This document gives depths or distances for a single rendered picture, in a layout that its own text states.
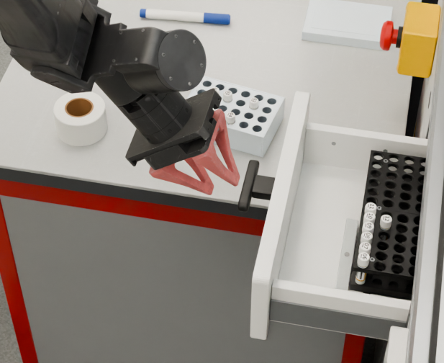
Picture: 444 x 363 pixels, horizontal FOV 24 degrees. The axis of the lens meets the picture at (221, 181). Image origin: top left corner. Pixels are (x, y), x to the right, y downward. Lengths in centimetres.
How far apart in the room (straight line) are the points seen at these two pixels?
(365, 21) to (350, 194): 41
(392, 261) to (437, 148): 13
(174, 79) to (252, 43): 63
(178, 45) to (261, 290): 27
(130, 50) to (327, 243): 38
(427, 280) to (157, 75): 31
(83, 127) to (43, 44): 49
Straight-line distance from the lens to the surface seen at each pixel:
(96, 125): 141
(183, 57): 97
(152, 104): 103
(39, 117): 148
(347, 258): 119
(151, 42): 95
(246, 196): 115
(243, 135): 139
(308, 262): 119
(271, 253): 108
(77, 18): 96
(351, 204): 125
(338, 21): 160
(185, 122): 105
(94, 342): 172
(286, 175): 115
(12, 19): 90
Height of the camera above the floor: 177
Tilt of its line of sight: 47 degrees down
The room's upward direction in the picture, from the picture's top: straight up
